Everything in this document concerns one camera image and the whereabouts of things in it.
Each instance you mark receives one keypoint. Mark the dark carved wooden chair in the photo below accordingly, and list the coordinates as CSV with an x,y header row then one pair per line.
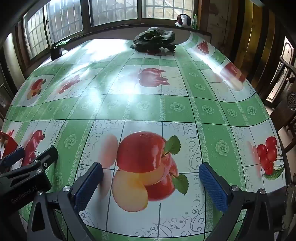
x,y
286,109

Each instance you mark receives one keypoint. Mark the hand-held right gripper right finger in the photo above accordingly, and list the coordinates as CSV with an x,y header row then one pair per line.
x,y
214,190

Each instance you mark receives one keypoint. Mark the green fruit print tablecloth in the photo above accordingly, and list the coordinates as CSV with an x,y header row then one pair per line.
x,y
143,104

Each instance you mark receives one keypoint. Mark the person's dark clothing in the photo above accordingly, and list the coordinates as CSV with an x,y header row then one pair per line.
x,y
281,204

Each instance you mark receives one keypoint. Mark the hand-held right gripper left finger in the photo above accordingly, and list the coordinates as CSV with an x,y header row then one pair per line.
x,y
89,185

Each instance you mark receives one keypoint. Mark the window with metal grille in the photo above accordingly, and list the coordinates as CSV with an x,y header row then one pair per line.
x,y
115,11

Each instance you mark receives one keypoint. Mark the small green plant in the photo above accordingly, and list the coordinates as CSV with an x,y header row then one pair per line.
x,y
61,42

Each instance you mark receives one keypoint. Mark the green bottle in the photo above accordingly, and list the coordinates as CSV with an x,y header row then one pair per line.
x,y
195,22

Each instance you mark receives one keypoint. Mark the small black pot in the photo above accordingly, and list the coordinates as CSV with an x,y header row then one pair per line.
x,y
55,52

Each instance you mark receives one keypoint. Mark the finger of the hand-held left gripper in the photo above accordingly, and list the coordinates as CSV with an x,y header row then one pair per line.
x,y
13,155
46,156

